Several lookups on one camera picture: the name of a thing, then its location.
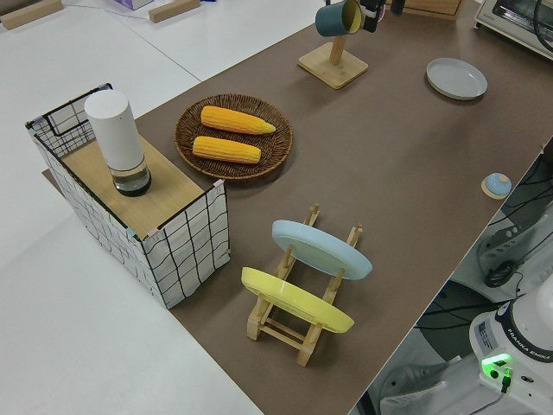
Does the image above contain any gray round plate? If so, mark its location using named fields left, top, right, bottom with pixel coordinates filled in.
left=425, top=57, right=489, bottom=102

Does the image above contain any light blue plate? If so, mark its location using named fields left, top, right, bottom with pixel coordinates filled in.
left=271, top=219, right=373, bottom=283

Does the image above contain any yellow plate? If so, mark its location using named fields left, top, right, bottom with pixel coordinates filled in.
left=240, top=266, right=356, bottom=335

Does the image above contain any wooden plate rack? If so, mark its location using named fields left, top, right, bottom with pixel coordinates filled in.
left=245, top=202, right=365, bottom=367

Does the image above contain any large wooden box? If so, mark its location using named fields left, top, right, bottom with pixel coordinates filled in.
left=391, top=0, right=467, bottom=22

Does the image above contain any dark blue mug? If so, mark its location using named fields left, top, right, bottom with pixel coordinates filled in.
left=314, top=0, right=364, bottom=38

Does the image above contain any wooden mug tree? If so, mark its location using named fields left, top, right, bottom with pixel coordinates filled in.
left=296, top=33, right=370, bottom=91

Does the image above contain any white toaster oven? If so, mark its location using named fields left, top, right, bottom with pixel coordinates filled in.
left=473, top=0, right=553, bottom=60

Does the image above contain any brown table mat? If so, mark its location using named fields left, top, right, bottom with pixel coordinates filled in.
left=41, top=0, right=553, bottom=415

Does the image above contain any long yellow corn cob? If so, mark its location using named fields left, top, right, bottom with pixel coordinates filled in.
left=200, top=105, right=277, bottom=136

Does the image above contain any short yellow corn cob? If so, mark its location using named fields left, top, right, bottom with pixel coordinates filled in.
left=192, top=136, right=263, bottom=165

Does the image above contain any wooden block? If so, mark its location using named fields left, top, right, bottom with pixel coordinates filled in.
left=0, top=0, right=64, bottom=30
left=148, top=0, right=204, bottom=23

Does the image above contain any brown wicker basket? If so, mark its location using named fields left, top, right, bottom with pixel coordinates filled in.
left=174, top=93, right=295, bottom=182

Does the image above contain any gray power strip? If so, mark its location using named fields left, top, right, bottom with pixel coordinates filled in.
left=477, top=218, right=545, bottom=260

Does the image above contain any white cylinder bottle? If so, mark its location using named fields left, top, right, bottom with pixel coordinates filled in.
left=84, top=88, right=153, bottom=198

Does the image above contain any gray stand foot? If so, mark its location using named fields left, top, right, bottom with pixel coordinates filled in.
left=379, top=361, right=453, bottom=415

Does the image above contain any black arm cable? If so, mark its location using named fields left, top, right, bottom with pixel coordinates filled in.
left=532, top=0, right=553, bottom=58

